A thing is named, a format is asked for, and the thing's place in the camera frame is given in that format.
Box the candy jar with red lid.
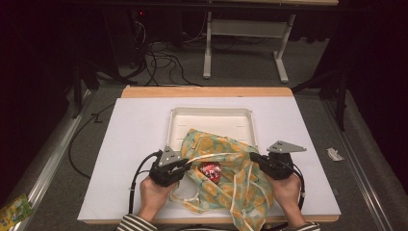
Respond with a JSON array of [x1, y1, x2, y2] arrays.
[[198, 161, 223, 184]]

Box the black metal stand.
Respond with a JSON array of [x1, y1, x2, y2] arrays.
[[291, 68, 350, 132], [70, 59, 138, 120]]

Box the person's right hand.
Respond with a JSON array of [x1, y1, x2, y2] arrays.
[[265, 172, 303, 222]]

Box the person's left hand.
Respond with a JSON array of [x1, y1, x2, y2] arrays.
[[139, 176, 179, 223]]

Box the green snack packet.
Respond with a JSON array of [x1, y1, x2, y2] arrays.
[[0, 193, 34, 231]]

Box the thin black floor cable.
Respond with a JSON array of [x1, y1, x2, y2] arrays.
[[67, 101, 115, 180]]

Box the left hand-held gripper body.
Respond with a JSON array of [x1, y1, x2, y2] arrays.
[[148, 144, 185, 188]]

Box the right hand-held gripper cable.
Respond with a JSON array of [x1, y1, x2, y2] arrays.
[[289, 163, 306, 212]]

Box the metal floor rail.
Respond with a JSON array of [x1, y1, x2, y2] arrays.
[[9, 90, 93, 231], [321, 98, 395, 231]]

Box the crumpled white paper scrap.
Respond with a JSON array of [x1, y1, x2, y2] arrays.
[[326, 146, 345, 163]]

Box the bundle of black cables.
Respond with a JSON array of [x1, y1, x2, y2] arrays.
[[126, 18, 204, 89]]

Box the white plastic tray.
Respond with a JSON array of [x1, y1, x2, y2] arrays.
[[166, 107, 259, 152]]

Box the lemon print cloth bag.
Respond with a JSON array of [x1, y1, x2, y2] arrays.
[[169, 128, 275, 231]]

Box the white table cover sheet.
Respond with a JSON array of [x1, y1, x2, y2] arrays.
[[77, 96, 342, 223]]

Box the white metal desk frame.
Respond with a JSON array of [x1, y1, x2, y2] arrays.
[[202, 0, 340, 85]]

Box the left hand-held gripper cable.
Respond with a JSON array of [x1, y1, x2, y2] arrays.
[[127, 149, 164, 216]]

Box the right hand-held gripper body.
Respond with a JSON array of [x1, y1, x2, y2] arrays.
[[266, 140, 308, 181]]

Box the hand-held gripper cable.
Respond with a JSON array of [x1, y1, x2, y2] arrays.
[[127, 149, 164, 216], [289, 163, 306, 212]]

